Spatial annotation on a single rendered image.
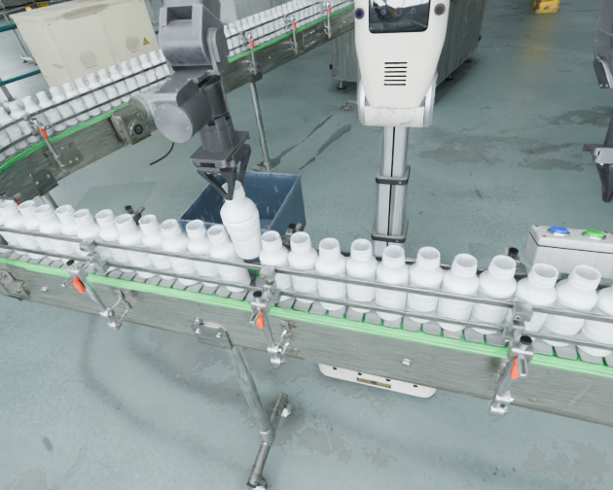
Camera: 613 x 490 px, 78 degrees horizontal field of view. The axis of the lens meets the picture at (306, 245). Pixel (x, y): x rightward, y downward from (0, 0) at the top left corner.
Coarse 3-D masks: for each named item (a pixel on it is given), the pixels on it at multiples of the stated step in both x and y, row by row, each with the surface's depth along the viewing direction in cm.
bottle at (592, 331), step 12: (612, 288) 60; (600, 300) 61; (612, 300) 59; (600, 312) 61; (612, 312) 59; (588, 324) 64; (600, 324) 62; (612, 324) 60; (576, 336) 67; (588, 336) 65; (600, 336) 63; (612, 336) 62; (588, 348) 66
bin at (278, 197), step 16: (256, 176) 138; (272, 176) 135; (288, 176) 133; (208, 192) 134; (256, 192) 143; (272, 192) 141; (288, 192) 124; (192, 208) 125; (208, 208) 135; (272, 208) 146; (288, 208) 125; (304, 208) 141; (208, 224) 116; (272, 224) 113; (288, 224) 127; (304, 224) 143
